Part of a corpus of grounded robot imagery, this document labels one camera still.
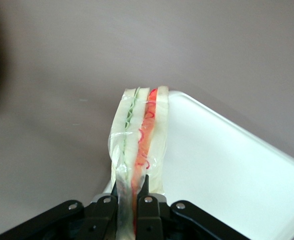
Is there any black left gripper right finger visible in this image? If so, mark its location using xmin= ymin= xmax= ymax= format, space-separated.
xmin=136 ymin=174 xmax=171 ymax=240

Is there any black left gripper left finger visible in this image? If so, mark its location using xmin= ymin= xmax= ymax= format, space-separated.
xmin=83 ymin=181 xmax=119 ymax=240

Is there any triangle sandwich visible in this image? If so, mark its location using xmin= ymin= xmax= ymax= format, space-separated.
xmin=107 ymin=85 xmax=171 ymax=240

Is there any cream rectangular tray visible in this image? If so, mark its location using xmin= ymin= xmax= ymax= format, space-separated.
xmin=103 ymin=89 xmax=294 ymax=240

